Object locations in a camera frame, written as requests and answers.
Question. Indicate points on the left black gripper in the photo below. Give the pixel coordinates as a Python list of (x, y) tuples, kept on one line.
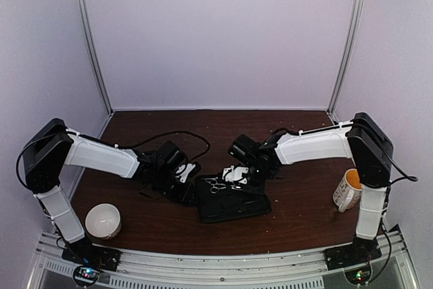
[(185, 196)]

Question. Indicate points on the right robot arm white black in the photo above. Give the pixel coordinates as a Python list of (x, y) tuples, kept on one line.
[(359, 139)]

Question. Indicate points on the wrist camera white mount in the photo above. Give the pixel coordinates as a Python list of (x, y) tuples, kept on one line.
[(235, 174), (185, 171)]

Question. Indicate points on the aluminium front rail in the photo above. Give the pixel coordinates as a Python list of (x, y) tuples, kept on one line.
[(297, 269)]

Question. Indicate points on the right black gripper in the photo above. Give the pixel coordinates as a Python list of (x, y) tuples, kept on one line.
[(259, 190)]

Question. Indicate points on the silver hair scissors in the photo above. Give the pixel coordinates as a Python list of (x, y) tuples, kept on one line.
[(215, 186)]

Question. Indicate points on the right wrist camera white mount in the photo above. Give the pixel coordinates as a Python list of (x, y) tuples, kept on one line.
[(235, 174)]

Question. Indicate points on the right aluminium frame post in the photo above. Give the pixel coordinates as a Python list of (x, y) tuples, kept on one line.
[(355, 18)]

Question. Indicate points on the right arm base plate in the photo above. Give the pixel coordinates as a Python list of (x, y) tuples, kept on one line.
[(352, 255)]

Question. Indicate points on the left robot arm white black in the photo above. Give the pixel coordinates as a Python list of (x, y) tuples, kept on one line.
[(55, 146)]

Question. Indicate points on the silver thinning shears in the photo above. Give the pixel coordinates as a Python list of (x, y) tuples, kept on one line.
[(236, 187)]

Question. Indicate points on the circuit board with leds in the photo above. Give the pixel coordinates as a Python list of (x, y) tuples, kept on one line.
[(85, 276), (359, 275)]

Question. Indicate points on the left circuit board with leds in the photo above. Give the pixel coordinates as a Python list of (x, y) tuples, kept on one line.
[(85, 276)]

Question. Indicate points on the white mug yellow inside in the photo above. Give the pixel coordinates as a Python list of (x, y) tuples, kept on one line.
[(348, 191)]

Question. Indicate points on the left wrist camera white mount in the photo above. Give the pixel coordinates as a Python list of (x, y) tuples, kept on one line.
[(185, 171)]

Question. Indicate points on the left aluminium frame post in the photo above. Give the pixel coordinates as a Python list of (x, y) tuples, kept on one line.
[(93, 58)]

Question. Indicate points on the right circuit board with leds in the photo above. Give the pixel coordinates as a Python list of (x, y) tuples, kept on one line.
[(359, 275)]

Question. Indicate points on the black zip tool case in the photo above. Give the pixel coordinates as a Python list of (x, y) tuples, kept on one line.
[(227, 205)]

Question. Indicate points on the aluminium frame post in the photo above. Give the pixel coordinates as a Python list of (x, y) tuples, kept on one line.
[(355, 18), (93, 58)]

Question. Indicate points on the white ceramic bowl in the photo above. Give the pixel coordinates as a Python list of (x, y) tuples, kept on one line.
[(103, 221)]

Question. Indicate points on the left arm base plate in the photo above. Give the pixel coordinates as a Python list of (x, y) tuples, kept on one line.
[(91, 255)]

